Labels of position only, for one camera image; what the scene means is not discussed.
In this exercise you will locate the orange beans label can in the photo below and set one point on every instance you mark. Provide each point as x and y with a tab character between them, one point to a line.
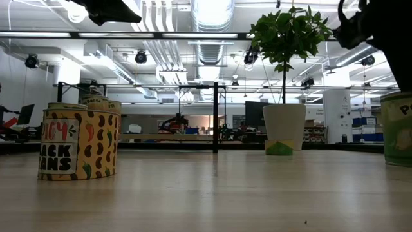
95	102

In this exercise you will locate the small green yellow can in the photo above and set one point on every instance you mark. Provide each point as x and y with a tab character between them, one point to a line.
278	148

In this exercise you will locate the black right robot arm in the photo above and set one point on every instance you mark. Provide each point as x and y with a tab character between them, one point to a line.
399	38

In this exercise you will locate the black ceiling spotlight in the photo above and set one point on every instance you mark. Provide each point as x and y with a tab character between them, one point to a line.
31	61
250	58
368	60
140	57
308	82

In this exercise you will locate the green leafy plant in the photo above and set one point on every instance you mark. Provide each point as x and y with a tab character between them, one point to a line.
289	35

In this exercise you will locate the black rig crossbar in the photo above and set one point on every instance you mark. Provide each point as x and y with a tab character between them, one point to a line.
177	35

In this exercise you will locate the blue storage bins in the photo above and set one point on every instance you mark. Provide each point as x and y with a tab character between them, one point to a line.
367	129

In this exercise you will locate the white plant pot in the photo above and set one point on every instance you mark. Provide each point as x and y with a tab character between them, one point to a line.
284	122

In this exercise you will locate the small black monitor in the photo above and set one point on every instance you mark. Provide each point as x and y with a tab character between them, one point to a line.
26	112

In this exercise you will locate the large black monitor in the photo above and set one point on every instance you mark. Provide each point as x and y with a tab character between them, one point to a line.
254	112

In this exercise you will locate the red and black machine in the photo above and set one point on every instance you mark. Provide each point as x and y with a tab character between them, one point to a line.
175	124

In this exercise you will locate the spicy black beans can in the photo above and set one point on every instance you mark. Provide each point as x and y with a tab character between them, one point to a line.
96	145

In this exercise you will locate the silver ventilation duct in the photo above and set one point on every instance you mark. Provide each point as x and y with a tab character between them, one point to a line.
212	19

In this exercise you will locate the black aluminium table frame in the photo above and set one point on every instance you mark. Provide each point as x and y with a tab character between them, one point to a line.
161	145

